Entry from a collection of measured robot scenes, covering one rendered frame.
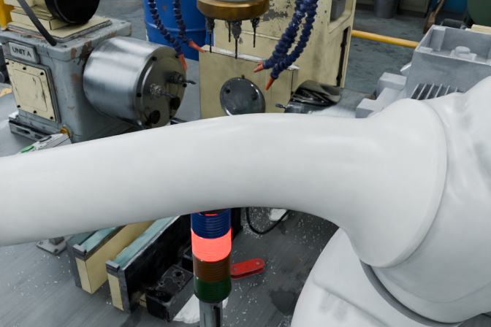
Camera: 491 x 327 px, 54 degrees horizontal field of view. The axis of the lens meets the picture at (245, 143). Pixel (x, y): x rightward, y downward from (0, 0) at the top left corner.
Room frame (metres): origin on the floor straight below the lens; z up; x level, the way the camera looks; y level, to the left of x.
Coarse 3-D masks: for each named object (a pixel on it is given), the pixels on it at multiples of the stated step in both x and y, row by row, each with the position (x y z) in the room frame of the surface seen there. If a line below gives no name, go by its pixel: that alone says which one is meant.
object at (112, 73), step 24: (96, 48) 1.31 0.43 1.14; (120, 48) 1.28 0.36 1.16; (144, 48) 1.27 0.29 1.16; (168, 48) 1.30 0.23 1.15; (96, 72) 1.23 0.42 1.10; (120, 72) 1.21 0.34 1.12; (144, 72) 1.20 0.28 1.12; (168, 72) 1.29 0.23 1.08; (96, 96) 1.22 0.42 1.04; (120, 96) 1.18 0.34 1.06; (144, 96) 1.19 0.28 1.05; (168, 96) 1.28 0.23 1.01; (120, 120) 1.23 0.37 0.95; (144, 120) 1.18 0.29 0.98; (168, 120) 1.28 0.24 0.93
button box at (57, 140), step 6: (54, 138) 0.93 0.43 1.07; (60, 138) 0.93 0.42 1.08; (66, 138) 0.94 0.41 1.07; (36, 144) 0.93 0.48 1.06; (42, 144) 0.91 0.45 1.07; (48, 144) 0.90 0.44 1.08; (54, 144) 0.91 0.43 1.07; (60, 144) 0.92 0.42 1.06; (66, 144) 0.93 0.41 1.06; (30, 150) 0.88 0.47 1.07; (36, 150) 0.87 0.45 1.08
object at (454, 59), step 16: (432, 32) 0.65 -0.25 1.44; (448, 32) 0.65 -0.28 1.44; (464, 32) 0.64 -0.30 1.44; (480, 32) 0.64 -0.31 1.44; (416, 48) 0.57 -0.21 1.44; (432, 48) 0.65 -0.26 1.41; (448, 48) 0.65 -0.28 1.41; (464, 48) 0.60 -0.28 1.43; (480, 48) 0.63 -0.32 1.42; (416, 64) 0.56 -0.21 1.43; (432, 64) 0.55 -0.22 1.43; (448, 64) 0.54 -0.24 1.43; (464, 64) 0.53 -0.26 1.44; (480, 64) 0.53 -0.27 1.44; (416, 80) 0.56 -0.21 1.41; (432, 80) 0.55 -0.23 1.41; (448, 80) 0.54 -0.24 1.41; (464, 80) 0.53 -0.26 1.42; (480, 80) 0.52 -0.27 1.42
